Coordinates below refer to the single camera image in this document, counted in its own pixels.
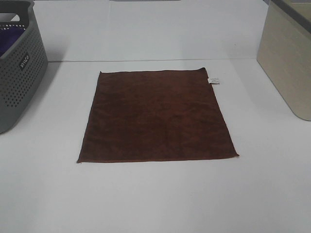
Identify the beige storage box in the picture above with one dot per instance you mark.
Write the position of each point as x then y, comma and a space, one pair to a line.
285, 53

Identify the brown towel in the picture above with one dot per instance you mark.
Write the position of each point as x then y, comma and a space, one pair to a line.
154, 116

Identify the purple cloth in basket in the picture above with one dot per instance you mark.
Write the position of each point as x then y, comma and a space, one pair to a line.
8, 37

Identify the grey perforated plastic basket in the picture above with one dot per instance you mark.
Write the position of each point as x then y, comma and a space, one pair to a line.
22, 65

